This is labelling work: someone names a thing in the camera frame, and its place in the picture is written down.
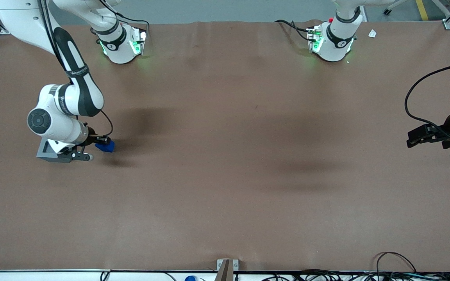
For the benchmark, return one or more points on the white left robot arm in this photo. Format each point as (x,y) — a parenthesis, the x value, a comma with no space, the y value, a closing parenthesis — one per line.
(338,39)

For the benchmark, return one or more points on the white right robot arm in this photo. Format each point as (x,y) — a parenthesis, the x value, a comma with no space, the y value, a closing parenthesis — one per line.
(86,93)

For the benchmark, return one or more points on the large table cover mat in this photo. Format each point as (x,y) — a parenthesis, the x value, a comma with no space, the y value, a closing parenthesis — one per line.
(225,164)

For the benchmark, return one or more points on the blue plastic insert part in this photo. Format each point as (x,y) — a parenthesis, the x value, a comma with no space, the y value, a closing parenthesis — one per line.
(107,148)

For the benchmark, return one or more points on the white chair base leg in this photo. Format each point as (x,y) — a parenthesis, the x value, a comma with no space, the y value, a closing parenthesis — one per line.
(395,5)

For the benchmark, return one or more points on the metal bracket with brown post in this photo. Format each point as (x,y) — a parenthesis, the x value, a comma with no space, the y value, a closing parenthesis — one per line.
(226,269)

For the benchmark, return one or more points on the gray square base block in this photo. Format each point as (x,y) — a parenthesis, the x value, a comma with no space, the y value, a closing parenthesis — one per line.
(41,155)

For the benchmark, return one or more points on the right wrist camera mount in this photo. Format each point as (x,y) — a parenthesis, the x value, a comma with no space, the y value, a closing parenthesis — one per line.
(61,146)

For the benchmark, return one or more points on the small white paper scrap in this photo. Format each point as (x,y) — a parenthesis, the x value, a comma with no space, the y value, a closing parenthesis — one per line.
(372,33)

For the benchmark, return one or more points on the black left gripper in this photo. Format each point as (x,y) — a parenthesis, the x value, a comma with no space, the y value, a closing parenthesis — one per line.
(449,124)

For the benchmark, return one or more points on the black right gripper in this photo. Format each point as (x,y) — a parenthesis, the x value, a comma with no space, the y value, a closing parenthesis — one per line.
(92,139)

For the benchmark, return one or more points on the small blue round object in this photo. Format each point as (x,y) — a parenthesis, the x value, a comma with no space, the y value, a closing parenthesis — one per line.
(190,278)

